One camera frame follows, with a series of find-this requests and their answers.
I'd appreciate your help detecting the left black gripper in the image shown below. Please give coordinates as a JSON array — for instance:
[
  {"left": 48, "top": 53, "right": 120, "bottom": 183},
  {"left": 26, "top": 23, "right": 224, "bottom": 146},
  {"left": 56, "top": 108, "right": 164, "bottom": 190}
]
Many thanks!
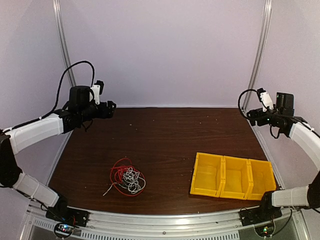
[{"left": 78, "top": 100, "right": 116, "bottom": 122}]

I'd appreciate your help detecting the red cable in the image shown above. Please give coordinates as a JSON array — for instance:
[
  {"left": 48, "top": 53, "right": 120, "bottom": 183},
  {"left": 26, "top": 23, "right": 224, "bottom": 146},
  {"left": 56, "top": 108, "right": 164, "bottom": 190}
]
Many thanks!
[{"left": 109, "top": 157, "right": 146, "bottom": 198}]

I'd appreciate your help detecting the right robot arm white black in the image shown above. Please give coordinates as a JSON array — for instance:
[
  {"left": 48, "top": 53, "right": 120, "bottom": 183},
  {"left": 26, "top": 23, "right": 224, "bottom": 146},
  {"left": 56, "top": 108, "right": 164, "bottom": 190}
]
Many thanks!
[{"left": 237, "top": 88, "right": 320, "bottom": 221}]

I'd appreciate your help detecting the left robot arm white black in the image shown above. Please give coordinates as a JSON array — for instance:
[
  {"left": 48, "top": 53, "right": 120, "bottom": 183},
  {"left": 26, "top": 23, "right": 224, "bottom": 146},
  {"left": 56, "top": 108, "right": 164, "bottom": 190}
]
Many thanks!
[{"left": 0, "top": 81, "right": 117, "bottom": 222}]

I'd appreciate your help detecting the middle yellow bin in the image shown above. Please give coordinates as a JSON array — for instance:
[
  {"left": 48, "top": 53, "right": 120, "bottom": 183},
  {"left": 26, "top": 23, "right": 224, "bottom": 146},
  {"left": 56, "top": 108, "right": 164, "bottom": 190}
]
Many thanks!
[{"left": 220, "top": 156, "right": 253, "bottom": 200}]

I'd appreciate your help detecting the yellow bin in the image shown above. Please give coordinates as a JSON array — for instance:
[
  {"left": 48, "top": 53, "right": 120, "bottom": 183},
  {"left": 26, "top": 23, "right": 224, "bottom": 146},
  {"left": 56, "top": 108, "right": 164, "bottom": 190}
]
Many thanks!
[
  {"left": 220, "top": 156, "right": 253, "bottom": 200},
  {"left": 189, "top": 152, "right": 224, "bottom": 198},
  {"left": 247, "top": 159, "right": 277, "bottom": 201}
]

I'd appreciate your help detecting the right yellow bin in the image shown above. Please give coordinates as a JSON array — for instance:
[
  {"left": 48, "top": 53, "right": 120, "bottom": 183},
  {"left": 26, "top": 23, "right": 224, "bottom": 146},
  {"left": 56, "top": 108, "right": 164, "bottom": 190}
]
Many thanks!
[{"left": 247, "top": 159, "right": 277, "bottom": 201}]

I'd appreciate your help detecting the left yellow bin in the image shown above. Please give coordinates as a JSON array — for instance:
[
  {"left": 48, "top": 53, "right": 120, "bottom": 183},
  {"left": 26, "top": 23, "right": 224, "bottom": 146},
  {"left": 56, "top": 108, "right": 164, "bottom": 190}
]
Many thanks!
[{"left": 189, "top": 152, "right": 224, "bottom": 198}]

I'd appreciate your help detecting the right circuit board with leds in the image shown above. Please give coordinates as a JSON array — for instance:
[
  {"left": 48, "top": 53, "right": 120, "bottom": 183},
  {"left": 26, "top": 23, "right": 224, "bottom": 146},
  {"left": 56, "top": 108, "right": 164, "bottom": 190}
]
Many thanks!
[{"left": 254, "top": 223, "right": 275, "bottom": 238}]

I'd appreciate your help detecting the circuit board with leds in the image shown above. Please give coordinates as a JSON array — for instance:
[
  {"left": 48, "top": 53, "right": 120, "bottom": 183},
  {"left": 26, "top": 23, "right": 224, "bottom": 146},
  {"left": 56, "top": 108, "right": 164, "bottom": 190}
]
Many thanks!
[
  {"left": 254, "top": 223, "right": 275, "bottom": 238},
  {"left": 53, "top": 222, "right": 75, "bottom": 238}
]

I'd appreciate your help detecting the left circuit board with leds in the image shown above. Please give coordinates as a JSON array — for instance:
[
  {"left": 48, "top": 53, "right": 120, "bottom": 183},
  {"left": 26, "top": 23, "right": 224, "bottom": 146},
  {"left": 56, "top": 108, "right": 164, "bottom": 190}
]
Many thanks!
[{"left": 53, "top": 222, "right": 75, "bottom": 238}]

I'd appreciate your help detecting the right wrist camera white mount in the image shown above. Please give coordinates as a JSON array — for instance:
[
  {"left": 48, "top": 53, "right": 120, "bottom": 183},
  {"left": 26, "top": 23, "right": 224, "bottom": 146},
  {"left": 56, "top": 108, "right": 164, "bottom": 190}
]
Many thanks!
[{"left": 257, "top": 88, "right": 274, "bottom": 112}]

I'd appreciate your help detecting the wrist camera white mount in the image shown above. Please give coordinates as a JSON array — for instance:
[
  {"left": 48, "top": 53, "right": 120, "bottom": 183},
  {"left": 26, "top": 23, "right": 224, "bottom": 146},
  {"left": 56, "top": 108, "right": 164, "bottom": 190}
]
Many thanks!
[
  {"left": 89, "top": 80, "right": 104, "bottom": 105},
  {"left": 257, "top": 88, "right": 274, "bottom": 112}
]

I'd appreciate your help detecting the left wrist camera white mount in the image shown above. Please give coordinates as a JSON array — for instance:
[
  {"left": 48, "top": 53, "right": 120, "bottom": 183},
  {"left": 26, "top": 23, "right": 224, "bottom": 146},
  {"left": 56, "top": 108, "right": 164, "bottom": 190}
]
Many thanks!
[{"left": 89, "top": 80, "right": 104, "bottom": 105}]

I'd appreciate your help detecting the right black camera cable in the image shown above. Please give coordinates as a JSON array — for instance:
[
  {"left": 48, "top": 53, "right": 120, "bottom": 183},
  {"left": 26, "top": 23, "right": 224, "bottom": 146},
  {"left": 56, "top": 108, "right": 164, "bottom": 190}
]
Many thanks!
[{"left": 237, "top": 88, "right": 262, "bottom": 120}]

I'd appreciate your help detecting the black camera cable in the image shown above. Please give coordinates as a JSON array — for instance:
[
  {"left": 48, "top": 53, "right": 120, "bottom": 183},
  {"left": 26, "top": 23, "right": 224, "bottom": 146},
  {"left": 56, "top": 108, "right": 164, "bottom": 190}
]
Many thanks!
[
  {"left": 37, "top": 60, "right": 97, "bottom": 121},
  {"left": 237, "top": 88, "right": 262, "bottom": 120}
]

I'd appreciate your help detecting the left black camera cable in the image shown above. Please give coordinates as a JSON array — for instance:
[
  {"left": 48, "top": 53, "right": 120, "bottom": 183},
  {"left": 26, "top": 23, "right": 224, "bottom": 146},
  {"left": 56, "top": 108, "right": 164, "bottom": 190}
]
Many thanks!
[{"left": 37, "top": 60, "right": 97, "bottom": 121}]

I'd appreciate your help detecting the white cable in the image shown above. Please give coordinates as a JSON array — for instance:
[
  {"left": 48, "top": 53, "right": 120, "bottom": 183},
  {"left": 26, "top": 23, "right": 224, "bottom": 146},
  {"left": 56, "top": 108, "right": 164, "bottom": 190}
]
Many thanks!
[{"left": 103, "top": 166, "right": 143, "bottom": 197}]

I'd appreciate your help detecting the right aluminium frame post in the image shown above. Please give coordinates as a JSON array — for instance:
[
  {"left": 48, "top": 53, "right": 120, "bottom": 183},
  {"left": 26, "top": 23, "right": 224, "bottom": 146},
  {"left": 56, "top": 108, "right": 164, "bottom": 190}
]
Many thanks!
[{"left": 243, "top": 0, "right": 273, "bottom": 108}]

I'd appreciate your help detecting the aluminium frame post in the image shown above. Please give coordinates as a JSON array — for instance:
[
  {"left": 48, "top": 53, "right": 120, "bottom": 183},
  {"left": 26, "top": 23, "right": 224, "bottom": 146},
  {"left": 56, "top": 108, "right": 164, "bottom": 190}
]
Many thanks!
[
  {"left": 52, "top": 0, "right": 77, "bottom": 87},
  {"left": 243, "top": 0, "right": 273, "bottom": 108}
]

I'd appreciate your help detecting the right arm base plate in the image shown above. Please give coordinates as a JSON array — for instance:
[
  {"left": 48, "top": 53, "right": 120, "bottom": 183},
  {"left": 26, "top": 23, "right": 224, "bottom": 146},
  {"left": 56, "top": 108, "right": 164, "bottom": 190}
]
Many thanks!
[{"left": 239, "top": 207, "right": 283, "bottom": 227}]

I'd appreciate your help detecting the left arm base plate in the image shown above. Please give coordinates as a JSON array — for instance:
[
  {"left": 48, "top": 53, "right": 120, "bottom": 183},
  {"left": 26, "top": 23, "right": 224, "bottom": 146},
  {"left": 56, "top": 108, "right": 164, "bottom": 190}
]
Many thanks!
[{"left": 45, "top": 207, "right": 89, "bottom": 227}]

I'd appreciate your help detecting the left aluminium frame post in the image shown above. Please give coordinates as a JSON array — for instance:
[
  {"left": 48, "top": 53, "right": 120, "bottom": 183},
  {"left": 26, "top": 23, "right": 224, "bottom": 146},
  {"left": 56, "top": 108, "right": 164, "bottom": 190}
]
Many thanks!
[{"left": 52, "top": 0, "right": 77, "bottom": 87}]

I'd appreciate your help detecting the front aluminium rail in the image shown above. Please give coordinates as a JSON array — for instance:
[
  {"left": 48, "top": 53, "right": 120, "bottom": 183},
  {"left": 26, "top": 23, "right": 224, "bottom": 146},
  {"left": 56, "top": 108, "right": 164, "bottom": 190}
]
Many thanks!
[{"left": 18, "top": 203, "right": 311, "bottom": 240}]

